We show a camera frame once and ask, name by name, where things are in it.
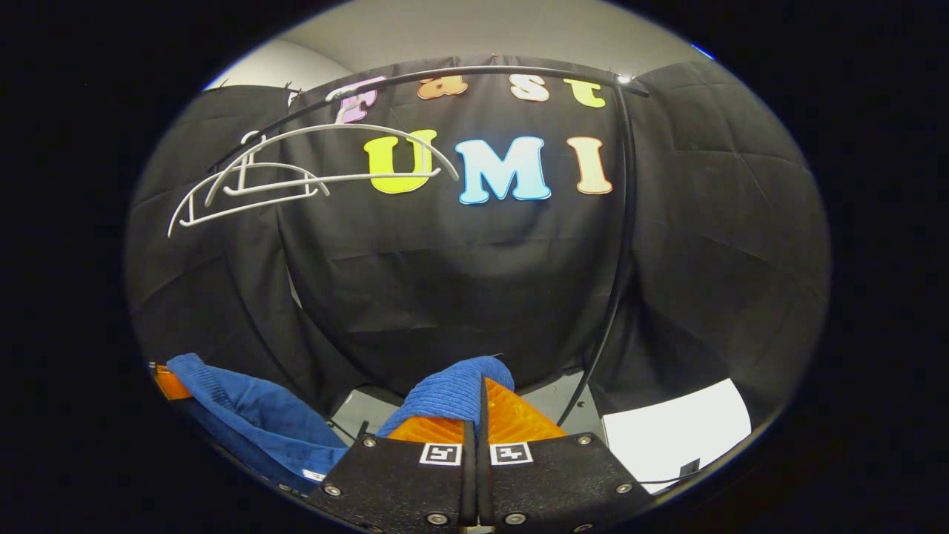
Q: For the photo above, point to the white plastic hanger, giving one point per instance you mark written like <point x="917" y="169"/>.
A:
<point x="348" y="125"/>
<point x="252" y="165"/>

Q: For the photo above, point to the white flat board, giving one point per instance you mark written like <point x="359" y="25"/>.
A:
<point x="667" y="437"/>

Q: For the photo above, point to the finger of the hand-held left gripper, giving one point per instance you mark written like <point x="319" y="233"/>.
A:
<point x="172" y="383"/>

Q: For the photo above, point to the black backdrop cloth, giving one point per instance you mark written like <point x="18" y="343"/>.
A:
<point x="445" y="282"/>

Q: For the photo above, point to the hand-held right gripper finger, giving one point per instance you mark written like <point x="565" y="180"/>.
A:
<point x="468" y="482"/>
<point x="484" y="482"/>

